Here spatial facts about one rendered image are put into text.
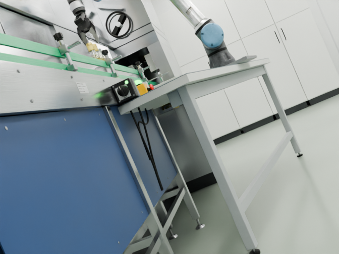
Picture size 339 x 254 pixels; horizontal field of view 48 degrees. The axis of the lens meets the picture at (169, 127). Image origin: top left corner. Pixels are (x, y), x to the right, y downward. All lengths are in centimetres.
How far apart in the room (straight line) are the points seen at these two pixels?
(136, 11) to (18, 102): 243
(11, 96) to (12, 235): 30
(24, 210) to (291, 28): 543
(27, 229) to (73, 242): 15
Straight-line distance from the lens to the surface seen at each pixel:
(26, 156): 87
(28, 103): 92
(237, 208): 153
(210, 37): 203
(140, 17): 322
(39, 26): 207
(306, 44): 596
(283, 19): 597
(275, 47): 590
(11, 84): 90
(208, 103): 583
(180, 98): 150
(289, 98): 588
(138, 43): 319
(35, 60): 110
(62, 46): 128
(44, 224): 83
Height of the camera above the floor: 61
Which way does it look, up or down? 1 degrees down
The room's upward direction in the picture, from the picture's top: 24 degrees counter-clockwise
